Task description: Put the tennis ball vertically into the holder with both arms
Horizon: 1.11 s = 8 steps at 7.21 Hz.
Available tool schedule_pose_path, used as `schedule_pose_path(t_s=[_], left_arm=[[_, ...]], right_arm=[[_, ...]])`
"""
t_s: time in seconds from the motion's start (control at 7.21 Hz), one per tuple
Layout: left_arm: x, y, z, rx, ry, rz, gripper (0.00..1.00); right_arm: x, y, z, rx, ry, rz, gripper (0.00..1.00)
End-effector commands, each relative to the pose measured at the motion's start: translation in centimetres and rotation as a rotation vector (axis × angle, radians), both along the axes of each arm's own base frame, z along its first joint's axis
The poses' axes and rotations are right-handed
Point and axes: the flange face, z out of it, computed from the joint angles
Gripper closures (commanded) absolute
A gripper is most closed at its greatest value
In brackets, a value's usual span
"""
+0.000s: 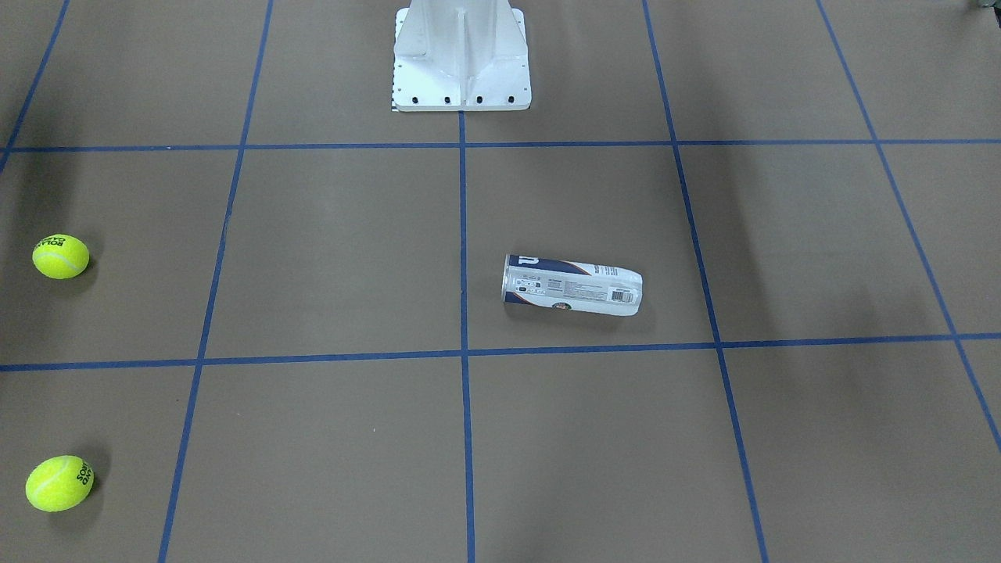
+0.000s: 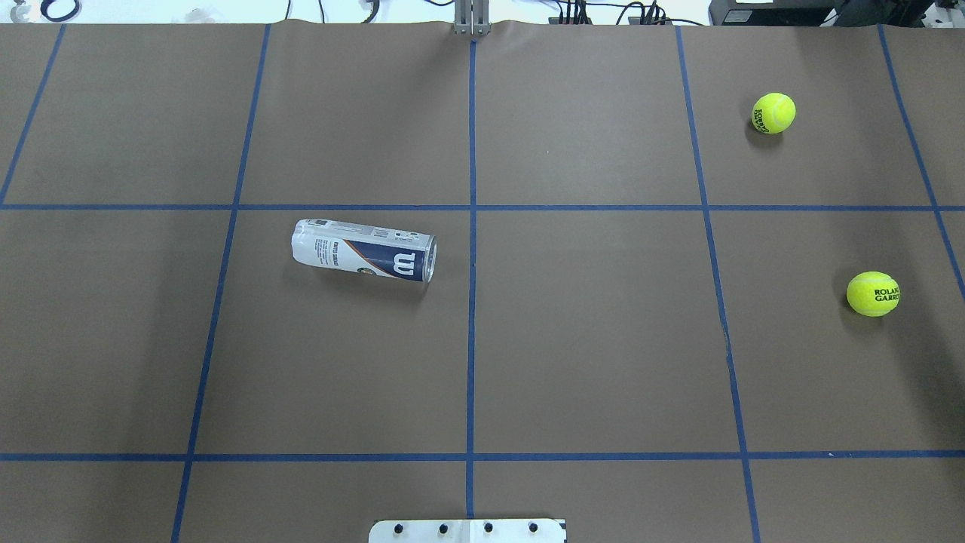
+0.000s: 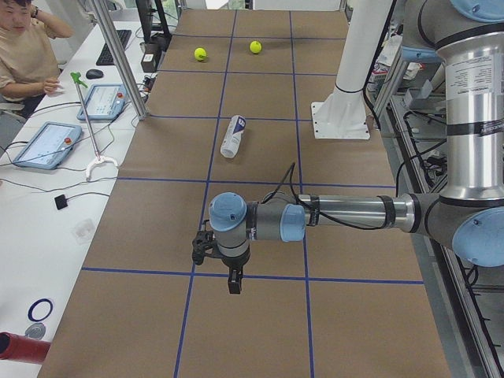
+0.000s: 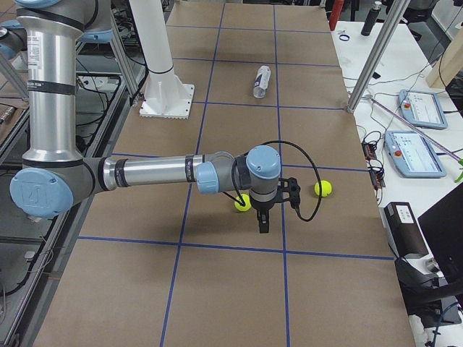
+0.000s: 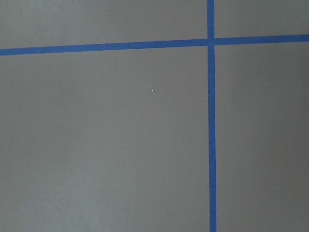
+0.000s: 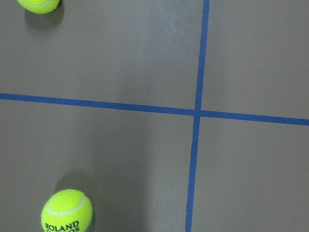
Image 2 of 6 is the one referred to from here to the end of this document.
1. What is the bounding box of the white blue tennis ball can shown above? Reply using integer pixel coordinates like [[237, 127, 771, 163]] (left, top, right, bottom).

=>
[[290, 219, 437, 283]]

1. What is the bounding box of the yellow tennis ball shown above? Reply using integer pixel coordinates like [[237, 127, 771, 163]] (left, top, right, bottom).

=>
[[750, 92, 797, 134], [845, 271, 902, 318]]

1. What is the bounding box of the aluminium frame post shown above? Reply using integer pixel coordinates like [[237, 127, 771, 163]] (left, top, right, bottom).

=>
[[452, 0, 492, 38]]

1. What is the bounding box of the white metal base plate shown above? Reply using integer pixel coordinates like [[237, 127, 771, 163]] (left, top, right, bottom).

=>
[[368, 518, 568, 542]]

